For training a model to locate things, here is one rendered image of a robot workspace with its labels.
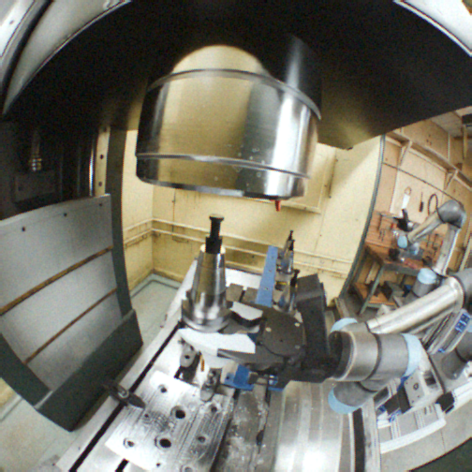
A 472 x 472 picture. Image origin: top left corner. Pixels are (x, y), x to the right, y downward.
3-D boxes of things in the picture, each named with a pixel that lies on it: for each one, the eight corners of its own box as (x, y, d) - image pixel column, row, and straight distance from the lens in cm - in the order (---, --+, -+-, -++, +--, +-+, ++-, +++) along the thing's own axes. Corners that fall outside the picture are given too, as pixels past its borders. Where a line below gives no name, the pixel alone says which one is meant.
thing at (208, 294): (195, 286, 26) (198, 238, 23) (228, 293, 25) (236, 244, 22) (184, 307, 22) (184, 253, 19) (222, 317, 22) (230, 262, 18)
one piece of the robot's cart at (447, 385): (450, 357, 131) (458, 347, 129) (465, 386, 126) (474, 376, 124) (415, 364, 102) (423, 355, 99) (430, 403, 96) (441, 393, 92)
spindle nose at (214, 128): (176, 173, 29) (188, 95, 30) (291, 190, 27) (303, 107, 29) (91, 183, 15) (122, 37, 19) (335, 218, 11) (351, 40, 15)
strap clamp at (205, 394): (220, 379, 70) (225, 356, 57) (208, 411, 65) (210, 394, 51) (211, 376, 70) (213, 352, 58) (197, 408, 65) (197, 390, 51)
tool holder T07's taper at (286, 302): (277, 299, 51) (285, 276, 48) (294, 302, 52) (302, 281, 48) (275, 309, 48) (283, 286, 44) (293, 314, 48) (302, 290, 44)
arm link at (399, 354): (400, 388, 40) (432, 354, 36) (350, 393, 33) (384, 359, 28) (389, 356, 44) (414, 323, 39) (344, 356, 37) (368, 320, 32)
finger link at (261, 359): (214, 367, 22) (293, 370, 24) (216, 360, 21) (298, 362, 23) (217, 336, 25) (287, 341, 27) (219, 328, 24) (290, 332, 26)
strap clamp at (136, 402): (153, 412, 65) (142, 394, 52) (148, 420, 65) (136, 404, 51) (117, 391, 70) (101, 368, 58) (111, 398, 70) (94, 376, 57)
